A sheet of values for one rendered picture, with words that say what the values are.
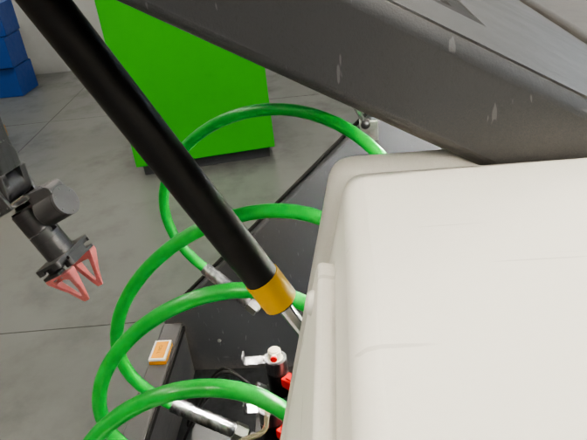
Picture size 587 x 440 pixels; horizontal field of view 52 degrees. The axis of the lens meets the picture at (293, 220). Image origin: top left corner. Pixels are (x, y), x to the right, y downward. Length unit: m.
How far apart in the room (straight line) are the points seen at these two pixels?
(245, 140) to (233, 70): 0.48
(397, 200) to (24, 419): 2.43
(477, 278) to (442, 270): 0.01
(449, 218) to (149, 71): 3.85
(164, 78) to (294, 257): 3.06
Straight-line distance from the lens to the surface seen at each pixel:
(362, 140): 0.64
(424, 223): 0.19
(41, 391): 2.67
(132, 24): 3.96
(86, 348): 2.79
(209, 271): 0.85
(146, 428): 0.99
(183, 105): 4.06
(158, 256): 0.60
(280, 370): 0.77
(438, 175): 0.22
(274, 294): 0.30
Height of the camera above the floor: 1.64
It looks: 29 degrees down
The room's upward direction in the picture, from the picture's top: 7 degrees counter-clockwise
